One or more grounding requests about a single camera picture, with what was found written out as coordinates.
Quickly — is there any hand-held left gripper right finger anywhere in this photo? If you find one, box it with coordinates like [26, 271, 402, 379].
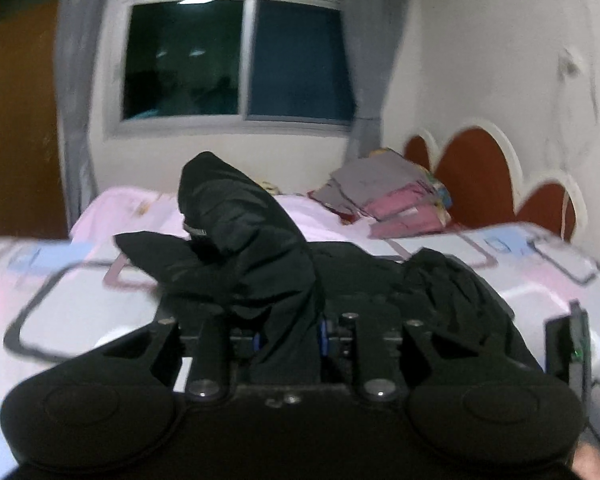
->
[317, 312, 443, 402]

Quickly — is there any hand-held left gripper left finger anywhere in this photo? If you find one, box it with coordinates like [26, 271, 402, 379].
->
[102, 310, 262, 402]

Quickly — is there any black garment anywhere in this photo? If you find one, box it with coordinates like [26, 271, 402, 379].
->
[114, 151, 547, 387]

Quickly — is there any person's right forearm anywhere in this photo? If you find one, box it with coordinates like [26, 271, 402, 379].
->
[572, 441, 600, 480]

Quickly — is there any pink pillow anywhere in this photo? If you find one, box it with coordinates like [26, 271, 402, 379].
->
[364, 181, 443, 222]
[369, 204, 452, 240]

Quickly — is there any grey folded cloth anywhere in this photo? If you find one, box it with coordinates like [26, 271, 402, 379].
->
[309, 151, 432, 217]

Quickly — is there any pink blanket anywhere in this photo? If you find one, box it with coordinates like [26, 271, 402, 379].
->
[69, 185, 396, 258]

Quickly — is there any brown scalloped headboard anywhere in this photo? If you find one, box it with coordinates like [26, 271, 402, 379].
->
[402, 119, 590, 242]

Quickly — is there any bed with patterned sheet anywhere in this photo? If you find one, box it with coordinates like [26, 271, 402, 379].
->
[0, 222, 600, 480]

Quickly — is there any sliding glass window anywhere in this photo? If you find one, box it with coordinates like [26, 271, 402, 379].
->
[102, 0, 357, 137]

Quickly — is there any grey curtain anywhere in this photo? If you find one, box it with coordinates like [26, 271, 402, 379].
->
[54, 0, 132, 222]
[334, 0, 415, 162]

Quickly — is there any brown wooden door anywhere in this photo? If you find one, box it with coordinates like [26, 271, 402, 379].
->
[0, 0, 72, 240]

